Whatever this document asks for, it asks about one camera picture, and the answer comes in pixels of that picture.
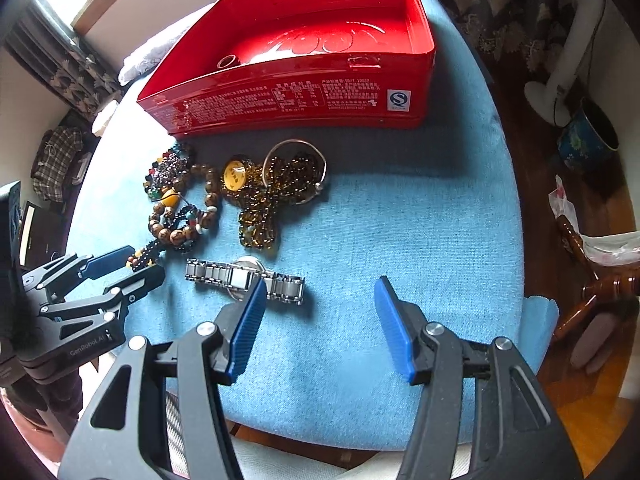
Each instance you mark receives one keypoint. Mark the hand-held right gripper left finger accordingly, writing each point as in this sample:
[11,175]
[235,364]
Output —
[247,327]

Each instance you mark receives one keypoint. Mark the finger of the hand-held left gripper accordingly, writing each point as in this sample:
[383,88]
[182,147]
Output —
[107,262]
[142,282]

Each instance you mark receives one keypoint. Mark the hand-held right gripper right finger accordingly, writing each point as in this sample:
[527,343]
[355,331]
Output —
[395,330]

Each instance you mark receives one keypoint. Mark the silver metal wristwatch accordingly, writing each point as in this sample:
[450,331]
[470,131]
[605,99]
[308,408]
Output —
[210,272]

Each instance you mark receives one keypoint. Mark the silver bangle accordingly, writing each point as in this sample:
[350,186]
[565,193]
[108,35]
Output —
[320,187]

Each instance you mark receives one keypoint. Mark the red tin box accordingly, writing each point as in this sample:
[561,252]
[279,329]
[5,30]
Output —
[300,95]

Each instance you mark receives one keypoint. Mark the person's left forearm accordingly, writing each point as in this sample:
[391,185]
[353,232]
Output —
[55,400]

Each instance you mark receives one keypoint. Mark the blue table cloth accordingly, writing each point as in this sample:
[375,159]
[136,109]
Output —
[400,220]

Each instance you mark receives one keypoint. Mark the plaid bag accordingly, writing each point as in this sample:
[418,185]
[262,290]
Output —
[55,160]

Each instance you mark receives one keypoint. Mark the dark leaf-patterned curtain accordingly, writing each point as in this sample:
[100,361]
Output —
[75,70]
[500,5]

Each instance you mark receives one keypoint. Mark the white lace pillow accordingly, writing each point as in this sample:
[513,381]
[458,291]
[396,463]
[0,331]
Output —
[145,55]

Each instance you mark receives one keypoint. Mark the brown wooden chair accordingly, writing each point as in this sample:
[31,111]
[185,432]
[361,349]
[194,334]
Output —
[605,290]

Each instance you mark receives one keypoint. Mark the clear plastic bag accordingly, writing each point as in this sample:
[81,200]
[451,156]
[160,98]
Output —
[612,252]

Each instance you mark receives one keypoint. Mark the blue flowered pot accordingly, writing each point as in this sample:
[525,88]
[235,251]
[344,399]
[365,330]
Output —
[580,145]

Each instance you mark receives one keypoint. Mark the white floor fan stand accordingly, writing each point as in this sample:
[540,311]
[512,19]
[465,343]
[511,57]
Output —
[545,100]

